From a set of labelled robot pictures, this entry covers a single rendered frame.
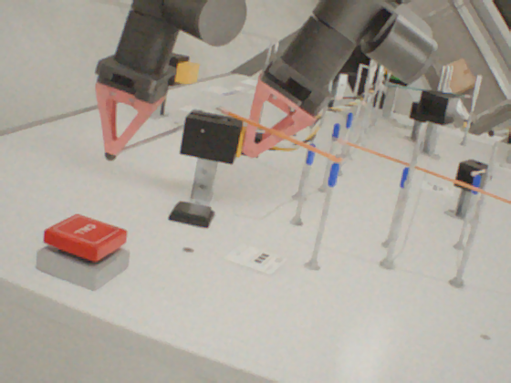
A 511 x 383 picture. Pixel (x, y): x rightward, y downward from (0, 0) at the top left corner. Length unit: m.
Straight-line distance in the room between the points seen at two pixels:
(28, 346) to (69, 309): 0.38
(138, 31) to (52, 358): 0.42
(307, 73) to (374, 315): 0.25
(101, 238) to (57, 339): 0.40
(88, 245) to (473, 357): 0.31
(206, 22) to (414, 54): 0.22
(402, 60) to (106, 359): 0.55
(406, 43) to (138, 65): 0.27
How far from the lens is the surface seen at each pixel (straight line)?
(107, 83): 0.75
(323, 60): 0.72
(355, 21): 0.72
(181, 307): 0.55
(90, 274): 0.55
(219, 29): 0.68
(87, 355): 0.97
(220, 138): 0.74
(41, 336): 0.92
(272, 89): 0.71
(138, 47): 0.73
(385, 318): 0.60
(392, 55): 0.74
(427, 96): 1.22
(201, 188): 0.78
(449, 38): 8.33
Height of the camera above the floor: 1.43
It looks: 23 degrees down
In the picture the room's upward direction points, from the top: 61 degrees clockwise
